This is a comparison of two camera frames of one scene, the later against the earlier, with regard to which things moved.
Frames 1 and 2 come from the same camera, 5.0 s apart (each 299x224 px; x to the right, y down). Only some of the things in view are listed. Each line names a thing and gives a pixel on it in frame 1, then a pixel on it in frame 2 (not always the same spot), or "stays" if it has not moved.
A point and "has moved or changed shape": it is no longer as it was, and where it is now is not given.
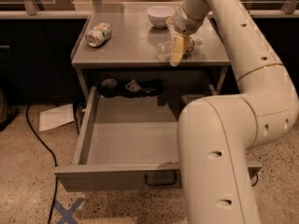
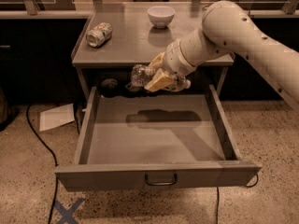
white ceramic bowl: (158, 15) stays
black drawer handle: (161, 184) stays
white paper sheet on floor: (56, 117) stays
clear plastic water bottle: (164, 49) has moved or changed shape
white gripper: (188, 23) to (175, 61)
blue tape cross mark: (67, 215) stays
